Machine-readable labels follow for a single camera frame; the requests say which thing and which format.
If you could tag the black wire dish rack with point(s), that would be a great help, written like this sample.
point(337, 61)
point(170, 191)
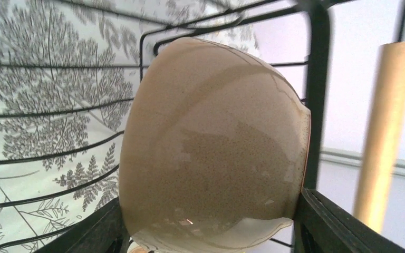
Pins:
point(294, 40)

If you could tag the beige ceramic bowl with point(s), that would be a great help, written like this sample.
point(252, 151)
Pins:
point(214, 152)

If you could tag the floral tablecloth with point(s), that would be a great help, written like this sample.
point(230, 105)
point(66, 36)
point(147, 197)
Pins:
point(68, 73)

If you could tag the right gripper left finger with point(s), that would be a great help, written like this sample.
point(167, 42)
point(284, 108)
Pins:
point(102, 231)

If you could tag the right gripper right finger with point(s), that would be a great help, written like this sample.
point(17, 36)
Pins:
point(320, 225)

